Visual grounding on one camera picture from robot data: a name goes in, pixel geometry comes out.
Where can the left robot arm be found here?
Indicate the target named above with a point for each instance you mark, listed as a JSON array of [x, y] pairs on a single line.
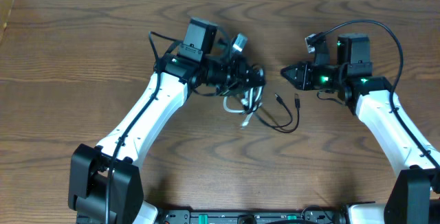
[[104, 181]]

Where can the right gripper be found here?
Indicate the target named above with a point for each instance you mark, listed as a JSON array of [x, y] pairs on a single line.
[[306, 77]]

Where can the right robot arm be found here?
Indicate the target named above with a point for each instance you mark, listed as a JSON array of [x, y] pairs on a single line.
[[413, 158]]

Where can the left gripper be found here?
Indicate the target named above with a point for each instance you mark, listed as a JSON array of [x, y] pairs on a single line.
[[247, 76]]

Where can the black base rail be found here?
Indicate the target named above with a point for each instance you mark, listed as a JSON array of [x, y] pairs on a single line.
[[308, 215]]

